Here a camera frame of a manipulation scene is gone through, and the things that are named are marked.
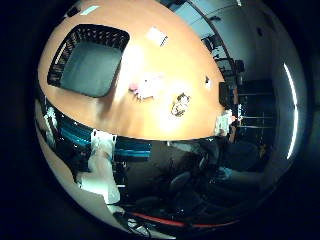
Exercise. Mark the pink and white plush toy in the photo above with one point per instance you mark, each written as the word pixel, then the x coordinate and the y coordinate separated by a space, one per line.
pixel 146 87

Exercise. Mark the black mesh basket container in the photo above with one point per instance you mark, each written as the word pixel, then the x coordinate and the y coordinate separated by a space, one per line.
pixel 90 66

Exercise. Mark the black office chair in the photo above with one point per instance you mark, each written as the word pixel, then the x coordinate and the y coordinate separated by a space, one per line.
pixel 180 181

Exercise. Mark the small white tag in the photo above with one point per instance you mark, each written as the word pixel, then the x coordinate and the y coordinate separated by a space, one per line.
pixel 208 82

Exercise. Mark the seated person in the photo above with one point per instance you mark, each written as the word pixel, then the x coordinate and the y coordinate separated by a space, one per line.
pixel 233 130

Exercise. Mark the white paper label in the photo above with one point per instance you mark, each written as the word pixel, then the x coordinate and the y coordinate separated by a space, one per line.
pixel 156 36

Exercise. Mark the white tape strip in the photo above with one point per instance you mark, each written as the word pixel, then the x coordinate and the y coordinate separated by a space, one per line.
pixel 89 10

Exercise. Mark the ceiling light strip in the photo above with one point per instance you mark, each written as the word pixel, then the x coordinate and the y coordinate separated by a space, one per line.
pixel 292 110

